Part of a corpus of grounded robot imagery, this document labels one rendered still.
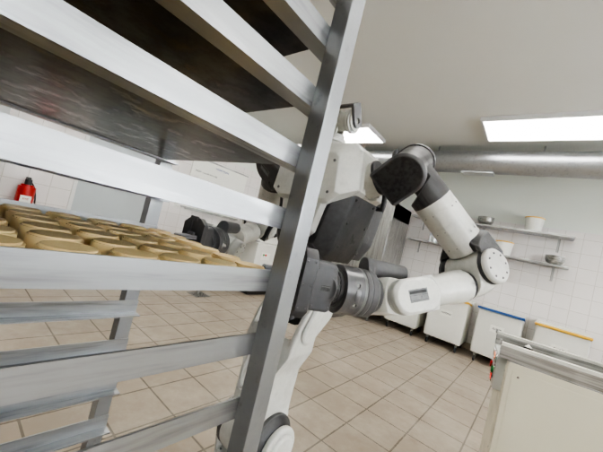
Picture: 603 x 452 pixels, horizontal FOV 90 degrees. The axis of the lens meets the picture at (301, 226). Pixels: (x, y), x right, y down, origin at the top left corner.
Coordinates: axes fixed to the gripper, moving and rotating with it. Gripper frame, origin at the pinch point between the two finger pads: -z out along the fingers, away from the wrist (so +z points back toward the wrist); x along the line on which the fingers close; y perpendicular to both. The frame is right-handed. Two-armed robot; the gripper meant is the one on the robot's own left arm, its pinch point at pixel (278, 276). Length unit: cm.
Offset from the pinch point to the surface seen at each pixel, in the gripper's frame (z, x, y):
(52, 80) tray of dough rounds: -32.2, 17.2, 9.5
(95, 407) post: -25, -41, -29
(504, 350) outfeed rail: 111, -17, -34
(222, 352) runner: -8.1, -8.9, 10.2
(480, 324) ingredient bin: 385, -52, -250
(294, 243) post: -2.2, 6.5, 10.1
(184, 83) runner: -19.4, 19.2, 16.7
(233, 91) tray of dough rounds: -14.4, 26.2, 1.6
